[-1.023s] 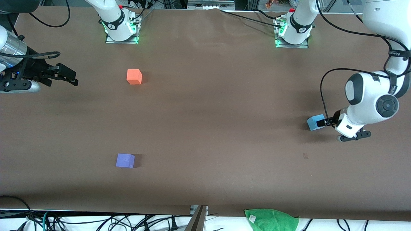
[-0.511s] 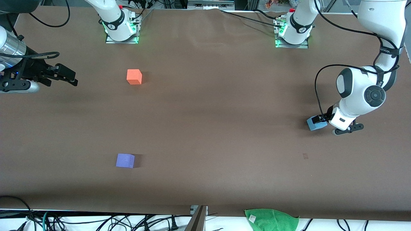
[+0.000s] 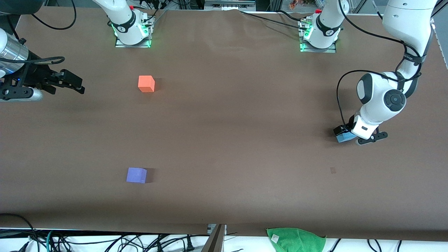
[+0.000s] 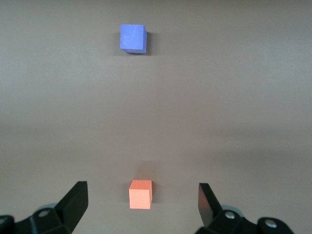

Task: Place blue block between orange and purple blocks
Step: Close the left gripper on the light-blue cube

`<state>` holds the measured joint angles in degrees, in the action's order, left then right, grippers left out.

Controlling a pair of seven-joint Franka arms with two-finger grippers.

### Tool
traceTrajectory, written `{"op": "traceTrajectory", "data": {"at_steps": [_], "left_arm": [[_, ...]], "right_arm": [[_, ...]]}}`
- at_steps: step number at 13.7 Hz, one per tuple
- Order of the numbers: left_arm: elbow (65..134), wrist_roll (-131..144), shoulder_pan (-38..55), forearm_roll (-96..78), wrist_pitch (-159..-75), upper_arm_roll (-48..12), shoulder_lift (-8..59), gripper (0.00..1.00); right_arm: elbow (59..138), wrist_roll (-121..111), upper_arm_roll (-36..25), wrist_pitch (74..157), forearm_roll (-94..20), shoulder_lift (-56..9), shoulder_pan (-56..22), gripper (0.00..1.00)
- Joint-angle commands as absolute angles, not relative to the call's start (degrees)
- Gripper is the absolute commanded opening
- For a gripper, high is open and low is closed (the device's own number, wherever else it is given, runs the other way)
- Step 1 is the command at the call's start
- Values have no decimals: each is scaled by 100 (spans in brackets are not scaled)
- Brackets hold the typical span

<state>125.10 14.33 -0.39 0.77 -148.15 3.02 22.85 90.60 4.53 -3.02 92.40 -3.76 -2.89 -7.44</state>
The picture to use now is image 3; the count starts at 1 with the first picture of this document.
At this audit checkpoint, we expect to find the blue foam block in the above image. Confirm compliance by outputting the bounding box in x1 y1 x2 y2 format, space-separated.
336 132 357 143

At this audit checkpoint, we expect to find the orange foam block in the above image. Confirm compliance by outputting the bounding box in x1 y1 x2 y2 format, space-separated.
138 75 155 93

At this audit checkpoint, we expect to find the purple foam block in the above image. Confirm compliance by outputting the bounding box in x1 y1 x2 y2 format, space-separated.
126 167 148 184

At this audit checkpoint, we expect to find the brown table cover sheet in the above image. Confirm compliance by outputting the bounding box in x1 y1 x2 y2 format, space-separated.
0 6 448 242

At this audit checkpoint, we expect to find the green microfibre cloth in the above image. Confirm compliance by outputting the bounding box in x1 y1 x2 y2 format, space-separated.
266 227 327 252

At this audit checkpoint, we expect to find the aluminium profile bar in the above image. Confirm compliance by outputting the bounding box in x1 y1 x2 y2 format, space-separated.
200 224 227 252

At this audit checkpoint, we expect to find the silver metal box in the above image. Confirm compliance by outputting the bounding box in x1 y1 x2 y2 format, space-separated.
204 0 256 11

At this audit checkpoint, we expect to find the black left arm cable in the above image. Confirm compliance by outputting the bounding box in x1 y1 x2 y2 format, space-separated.
337 0 426 127

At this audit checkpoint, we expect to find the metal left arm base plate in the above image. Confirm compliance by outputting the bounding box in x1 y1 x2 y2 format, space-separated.
298 17 337 53

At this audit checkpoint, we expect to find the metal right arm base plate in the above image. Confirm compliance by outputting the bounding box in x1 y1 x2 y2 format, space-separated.
115 13 155 48

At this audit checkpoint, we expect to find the black cable across table cover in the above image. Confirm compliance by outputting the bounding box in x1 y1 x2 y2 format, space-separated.
239 10 308 31

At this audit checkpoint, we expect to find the aluminium frame corner profile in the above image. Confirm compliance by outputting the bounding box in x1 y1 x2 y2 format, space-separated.
431 0 448 26

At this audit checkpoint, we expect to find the teal cable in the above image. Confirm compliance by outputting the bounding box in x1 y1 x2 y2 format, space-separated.
45 229 58 252

